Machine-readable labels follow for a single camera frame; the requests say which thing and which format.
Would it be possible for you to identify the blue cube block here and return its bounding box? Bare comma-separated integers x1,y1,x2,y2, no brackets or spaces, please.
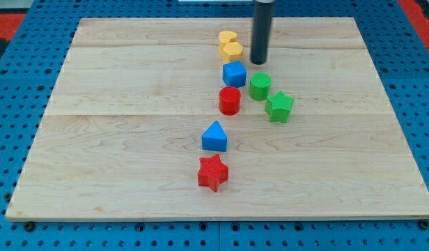
222,61,247,88

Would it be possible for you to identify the blue triangle block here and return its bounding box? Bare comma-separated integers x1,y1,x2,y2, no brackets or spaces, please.
201,121,228,152

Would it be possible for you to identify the red cylinder block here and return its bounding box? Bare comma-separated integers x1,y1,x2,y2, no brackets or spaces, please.
219,86,242,116

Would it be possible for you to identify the red star block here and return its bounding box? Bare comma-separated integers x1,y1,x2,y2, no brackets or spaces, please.
197,154,229,192

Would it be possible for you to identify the green cylinder block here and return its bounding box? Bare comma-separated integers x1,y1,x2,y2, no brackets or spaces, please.
249,72,272,101

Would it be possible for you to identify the green star block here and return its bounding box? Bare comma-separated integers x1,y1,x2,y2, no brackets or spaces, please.
265,91,295,123

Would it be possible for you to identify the yellow hexagon block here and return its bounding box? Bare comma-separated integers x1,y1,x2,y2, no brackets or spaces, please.
220,42,244,63

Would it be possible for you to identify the yellow heart block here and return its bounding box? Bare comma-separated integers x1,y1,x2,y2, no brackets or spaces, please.
218,31,237,47

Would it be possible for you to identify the light wooden board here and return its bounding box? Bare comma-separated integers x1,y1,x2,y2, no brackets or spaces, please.
6,17,429,222

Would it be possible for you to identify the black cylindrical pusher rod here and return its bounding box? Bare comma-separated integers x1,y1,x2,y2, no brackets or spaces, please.
250,0,276,65

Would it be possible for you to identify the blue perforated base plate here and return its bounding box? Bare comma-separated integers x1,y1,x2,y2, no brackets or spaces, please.
0,1,429,250

